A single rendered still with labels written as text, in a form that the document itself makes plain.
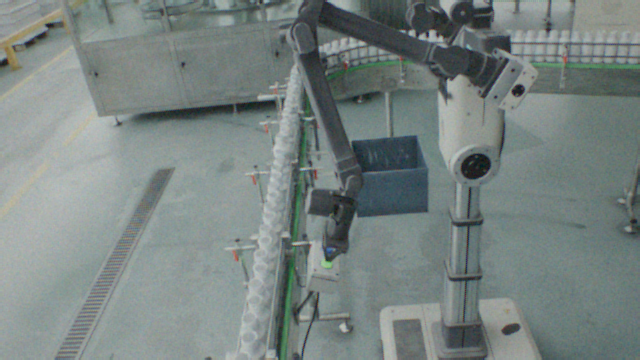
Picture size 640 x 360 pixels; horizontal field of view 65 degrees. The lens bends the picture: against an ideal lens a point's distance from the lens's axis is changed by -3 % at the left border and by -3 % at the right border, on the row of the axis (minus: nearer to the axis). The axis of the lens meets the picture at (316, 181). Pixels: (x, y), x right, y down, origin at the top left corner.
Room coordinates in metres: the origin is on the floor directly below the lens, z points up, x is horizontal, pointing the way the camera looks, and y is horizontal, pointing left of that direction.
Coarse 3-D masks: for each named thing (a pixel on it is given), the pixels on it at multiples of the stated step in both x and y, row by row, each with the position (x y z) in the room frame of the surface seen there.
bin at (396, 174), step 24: (360, 144) 2.13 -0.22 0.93; (384, 144) 2.12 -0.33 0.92; (408, 144) 2.11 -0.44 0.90; (360, 168) 2.13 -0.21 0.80; (384, 168) 2.12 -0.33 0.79; (408, 168) 2.11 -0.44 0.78; (360, 192) 1.83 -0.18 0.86; (384, 192) 1.82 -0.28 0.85; (408, 192) 1.81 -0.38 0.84; (312, 216) 1.90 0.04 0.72; (360, 216) 1.83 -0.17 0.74
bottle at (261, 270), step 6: (258, 264) 1.07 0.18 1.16; (264, 264) 1.07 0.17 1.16; (258, 270) 1.07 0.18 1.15; (264, 270) 1.08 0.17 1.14; (258, 276) 1.05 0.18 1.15; (264, 276) 1.04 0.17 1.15; (270, 276) 1.06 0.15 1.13; (264, 282) 1.04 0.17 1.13; (270, 282) 1.04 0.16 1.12; (270, 288) 1.04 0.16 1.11; (270, 294) 1.03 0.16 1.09; (276, 300) 1.04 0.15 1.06; (276, 306) 1.04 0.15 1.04; (276, 312) 1.04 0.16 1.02
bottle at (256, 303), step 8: (256, 296) 0.96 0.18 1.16; (248, 304) 0.94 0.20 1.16; (256, 304) 0.93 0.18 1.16; (264, 304) 0.94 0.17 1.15; (248, 312) 0.94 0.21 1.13; (256, 312) 0.92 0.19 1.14; (264, 312) 0.93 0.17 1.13; (264, 320) 0.92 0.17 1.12; (272, 328) 0.93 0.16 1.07; (272, 336) 0.93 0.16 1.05; (272, 344) 0.92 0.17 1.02
